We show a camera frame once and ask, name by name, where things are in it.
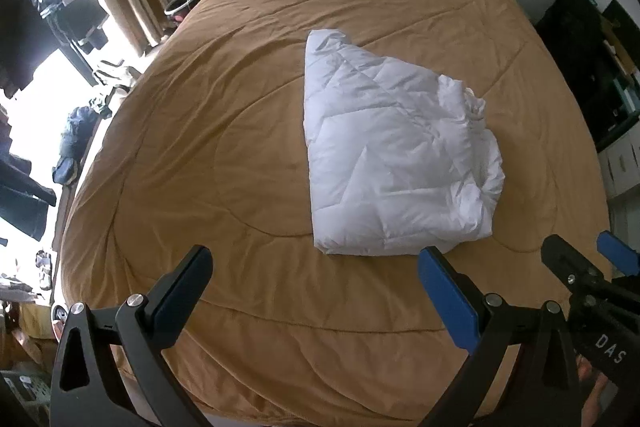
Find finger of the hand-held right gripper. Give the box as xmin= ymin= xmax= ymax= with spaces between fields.
xmin=541 ymin=234 xmax=608 ymax=296
xmin=597 ymin=231 xmax=640 ymax=278

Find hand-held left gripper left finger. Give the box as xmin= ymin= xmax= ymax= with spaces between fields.
xmin=48 ymin=245 xmax=214 ymax=427

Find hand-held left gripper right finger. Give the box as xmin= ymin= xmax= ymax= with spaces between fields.
xmin=417 ymin=246 xmax=583 ymax=427

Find white puffer jacket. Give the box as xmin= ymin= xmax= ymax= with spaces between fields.
xmin=302 ymin=28 xmax=506 ymax=257

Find grey clothes on floor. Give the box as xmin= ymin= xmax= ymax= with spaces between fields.
xmin=92 ymin=59 xmax=143 ymax=95

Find person's right hand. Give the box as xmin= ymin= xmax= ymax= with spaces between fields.
xmin=575 ymin=354 xmax=621 ymax=427

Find white drawer cabinet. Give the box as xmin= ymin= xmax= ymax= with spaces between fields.
xmin=597 ymin=134 xmax=640 ymax=200

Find pair of shoes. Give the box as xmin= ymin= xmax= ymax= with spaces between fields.
xmin=35 ymin=249 xmax=57 ymax=290

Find bed with tan quilt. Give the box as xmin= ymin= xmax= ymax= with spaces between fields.
xmin=59 ymin=0 xmax=613 ymax=423

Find dark hanging pants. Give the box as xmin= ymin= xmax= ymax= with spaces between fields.
xmin=0 ymin=152 xmax=58 ymax=243

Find plastic basket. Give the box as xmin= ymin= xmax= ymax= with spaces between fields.
xmin=0 ymin=369 xmax=53 ymax=413

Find dark shelf unit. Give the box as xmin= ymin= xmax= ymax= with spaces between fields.
xmin=600 ymin=0 xmax=640 ymax=138

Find blue jeans pile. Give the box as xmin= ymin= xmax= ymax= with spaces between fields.
xmin=52 ymin=106 xmax=113 ymax=185

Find black hanging coat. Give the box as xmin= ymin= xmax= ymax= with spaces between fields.
xmin=535 ymin=0 xmax=616 ymax=148

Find black bucket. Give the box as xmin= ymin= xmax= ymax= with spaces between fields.
xmin=164 ymin=0 xmax=200 ymax=18

